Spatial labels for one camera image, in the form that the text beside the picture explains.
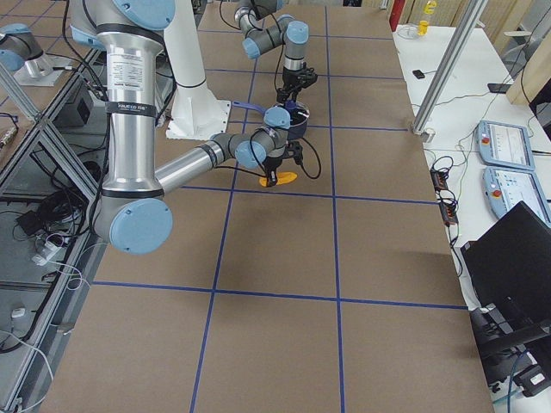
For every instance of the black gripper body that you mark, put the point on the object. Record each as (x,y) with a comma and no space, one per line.
(273,164)
(290,79)

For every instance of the yellow corn cob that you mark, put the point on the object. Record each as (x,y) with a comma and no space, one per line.
(282,178)

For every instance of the glass lid with blue knob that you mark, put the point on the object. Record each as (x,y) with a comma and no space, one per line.
(299,112)

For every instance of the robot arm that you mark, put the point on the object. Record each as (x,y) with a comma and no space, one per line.
(131,213)
(288,33)

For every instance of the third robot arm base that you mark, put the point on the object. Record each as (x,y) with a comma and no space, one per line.
(23,56)

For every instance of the dark blue saucepan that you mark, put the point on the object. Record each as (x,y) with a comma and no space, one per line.
(294,132)

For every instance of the small black device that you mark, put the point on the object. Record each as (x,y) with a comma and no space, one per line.
(418,74)

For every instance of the brown table mat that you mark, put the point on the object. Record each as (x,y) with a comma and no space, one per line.
(334,295)

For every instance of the yellow bottle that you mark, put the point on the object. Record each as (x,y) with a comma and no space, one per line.
(423,27)

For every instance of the black power strip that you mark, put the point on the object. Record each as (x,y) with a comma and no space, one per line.
(446,199)

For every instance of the upper teach pendant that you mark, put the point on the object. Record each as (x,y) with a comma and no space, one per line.
(504,145)

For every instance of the teach pendant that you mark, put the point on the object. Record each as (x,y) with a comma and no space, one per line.
(505,187)
(504,145)

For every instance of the lower teach pendant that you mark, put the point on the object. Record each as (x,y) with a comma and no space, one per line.
(505,187)

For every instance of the black monitor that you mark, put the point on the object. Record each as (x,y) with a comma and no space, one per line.
(509,267)

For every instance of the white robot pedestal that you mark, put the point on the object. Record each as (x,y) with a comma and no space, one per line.
(196,113)

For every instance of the aluminium frame post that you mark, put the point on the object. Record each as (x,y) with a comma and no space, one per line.
(451,55)

